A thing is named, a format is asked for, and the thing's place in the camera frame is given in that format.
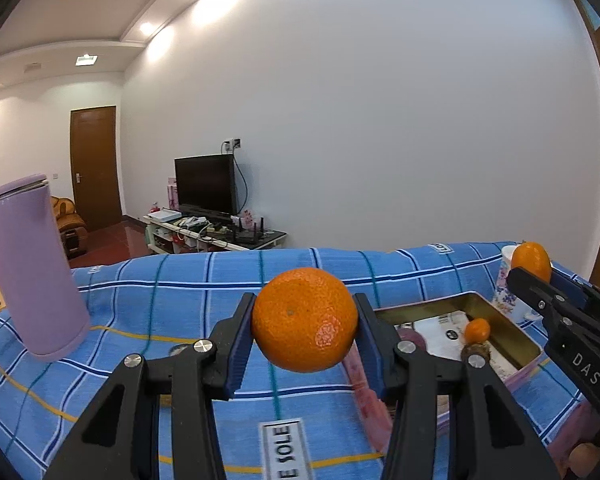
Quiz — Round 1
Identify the brown leather armchair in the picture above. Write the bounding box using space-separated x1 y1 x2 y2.
50 195 88 261

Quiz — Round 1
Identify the black router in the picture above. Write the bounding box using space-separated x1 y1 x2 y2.
230 216 265 246

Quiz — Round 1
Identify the brown wooden door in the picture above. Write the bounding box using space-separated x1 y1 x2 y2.
70 105 123 232

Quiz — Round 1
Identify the person's right hand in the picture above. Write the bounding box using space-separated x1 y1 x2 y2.
569 441 600 478

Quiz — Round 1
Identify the pink tin box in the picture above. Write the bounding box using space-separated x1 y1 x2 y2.
347 292 542 453

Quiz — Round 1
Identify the orange mandarin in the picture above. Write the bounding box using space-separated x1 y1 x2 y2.
464 318 491 345
511 241 552 283
251 267 359 373

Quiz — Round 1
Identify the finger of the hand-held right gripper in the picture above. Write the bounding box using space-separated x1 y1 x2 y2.
509 267 564 319
550 262 594 307

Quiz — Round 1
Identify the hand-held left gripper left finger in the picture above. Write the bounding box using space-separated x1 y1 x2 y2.
42 291 258 480

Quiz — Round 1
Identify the black power cable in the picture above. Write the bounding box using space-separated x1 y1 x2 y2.
231 151 251 212

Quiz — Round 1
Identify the blue checked blanket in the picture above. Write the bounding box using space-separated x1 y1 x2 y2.
0 241 600 480

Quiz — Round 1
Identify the black television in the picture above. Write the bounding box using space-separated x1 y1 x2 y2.
174 154 239 217

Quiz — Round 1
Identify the lilac electric kettle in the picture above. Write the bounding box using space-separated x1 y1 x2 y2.
0 174 91 361

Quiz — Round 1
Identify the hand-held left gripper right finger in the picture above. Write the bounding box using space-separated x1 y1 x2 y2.
354 292 561 480

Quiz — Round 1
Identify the white television stand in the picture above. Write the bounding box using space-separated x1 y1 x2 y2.
144 212 287 256

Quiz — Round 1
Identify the purple passion fruit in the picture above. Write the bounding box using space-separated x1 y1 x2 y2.
395 326 429 348

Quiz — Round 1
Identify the white mug with blue print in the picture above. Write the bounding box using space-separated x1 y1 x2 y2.
491 245 543 322

